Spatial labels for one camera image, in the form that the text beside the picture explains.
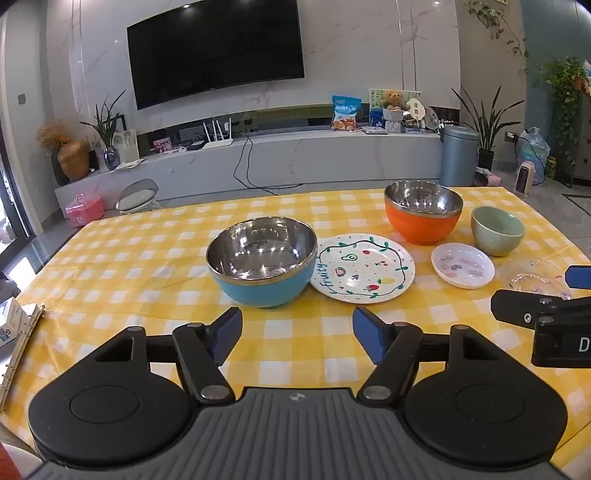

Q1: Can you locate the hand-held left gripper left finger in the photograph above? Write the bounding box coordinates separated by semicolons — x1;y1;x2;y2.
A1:
90;307;244;405

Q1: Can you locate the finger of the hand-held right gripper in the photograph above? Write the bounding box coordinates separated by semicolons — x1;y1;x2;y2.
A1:
490;288;591;329
565;265;591;288

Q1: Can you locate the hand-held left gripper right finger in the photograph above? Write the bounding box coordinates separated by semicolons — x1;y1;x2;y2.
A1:
352;306;504;402

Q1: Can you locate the clear glass cartoon plate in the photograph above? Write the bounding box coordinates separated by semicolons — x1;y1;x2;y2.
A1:
499;257;573;301

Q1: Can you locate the blue steel bowl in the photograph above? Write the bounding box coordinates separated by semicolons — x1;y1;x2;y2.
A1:
205;218;318;309

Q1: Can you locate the small white sticker-print plate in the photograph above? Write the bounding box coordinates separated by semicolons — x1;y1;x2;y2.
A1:
431;243;495;290

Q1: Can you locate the white fruit-print plate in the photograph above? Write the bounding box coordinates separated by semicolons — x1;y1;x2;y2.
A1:
309;234;416;304

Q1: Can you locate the green ceramic bowl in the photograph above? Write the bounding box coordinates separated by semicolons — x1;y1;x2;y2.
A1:
471;206;526;257

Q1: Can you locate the orange steel bowl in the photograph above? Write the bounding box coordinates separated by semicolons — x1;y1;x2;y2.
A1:
384;180;464;246

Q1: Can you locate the pink space heater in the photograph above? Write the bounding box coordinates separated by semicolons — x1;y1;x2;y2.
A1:
516;159;536;197

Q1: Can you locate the yellow checked tablecloth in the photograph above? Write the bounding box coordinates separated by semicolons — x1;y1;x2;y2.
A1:
0;186;591;472

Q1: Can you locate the dark grey drawer cabinet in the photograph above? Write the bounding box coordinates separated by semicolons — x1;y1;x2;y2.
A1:
554;88;591;188

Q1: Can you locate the blue water jug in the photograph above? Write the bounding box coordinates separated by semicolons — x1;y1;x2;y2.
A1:
516;127;551;174

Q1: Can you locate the grey-blue trash can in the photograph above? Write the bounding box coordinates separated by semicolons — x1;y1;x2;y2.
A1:
438;124;481;188

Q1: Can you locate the long-leaf potted plant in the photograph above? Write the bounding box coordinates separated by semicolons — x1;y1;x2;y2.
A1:
451;85;522;171

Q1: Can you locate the white marble television console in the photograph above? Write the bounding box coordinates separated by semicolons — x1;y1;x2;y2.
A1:
54;124;444;206

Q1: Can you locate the pink storage box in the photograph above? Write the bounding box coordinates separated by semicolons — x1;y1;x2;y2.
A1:
65;194;105;228

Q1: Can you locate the pothos plant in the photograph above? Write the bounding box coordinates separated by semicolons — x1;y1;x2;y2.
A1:
538;58;591;162

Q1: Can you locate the white router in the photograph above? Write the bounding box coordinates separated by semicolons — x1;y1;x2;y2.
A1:
202;119;234;149

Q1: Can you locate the white photo card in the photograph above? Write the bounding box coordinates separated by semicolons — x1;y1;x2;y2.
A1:
113;129;139;164

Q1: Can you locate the blue glass vase with plant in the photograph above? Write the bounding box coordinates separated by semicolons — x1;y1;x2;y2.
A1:
79;90;126;171

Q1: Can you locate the white paper box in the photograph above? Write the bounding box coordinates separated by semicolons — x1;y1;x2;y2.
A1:
0;298;35;356

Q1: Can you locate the blue snack bag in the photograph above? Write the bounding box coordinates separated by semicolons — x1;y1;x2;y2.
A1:
331;95;360;133

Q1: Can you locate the teddy bear bouquet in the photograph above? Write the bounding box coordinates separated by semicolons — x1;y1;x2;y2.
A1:
382;89;407;134

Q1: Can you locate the green illustrated card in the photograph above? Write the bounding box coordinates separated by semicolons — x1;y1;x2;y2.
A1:
368;88;421;127

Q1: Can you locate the brown vase with dried flowers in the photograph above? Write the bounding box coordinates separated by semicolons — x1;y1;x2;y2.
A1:
37;119;90;182

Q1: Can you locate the orange cloth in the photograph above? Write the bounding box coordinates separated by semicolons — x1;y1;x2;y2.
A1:
0;443;42;480

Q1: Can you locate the hanging vine plant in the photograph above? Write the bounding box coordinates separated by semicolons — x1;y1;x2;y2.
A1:
464;0;529;61

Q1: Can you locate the black flat television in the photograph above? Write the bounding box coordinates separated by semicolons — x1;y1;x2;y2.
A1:
127;0;305;110

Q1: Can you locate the black power cable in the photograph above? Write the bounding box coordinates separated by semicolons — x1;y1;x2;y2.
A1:
233;131;301;189

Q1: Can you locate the ring binder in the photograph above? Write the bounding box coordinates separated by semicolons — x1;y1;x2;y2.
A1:
0;302;47;416

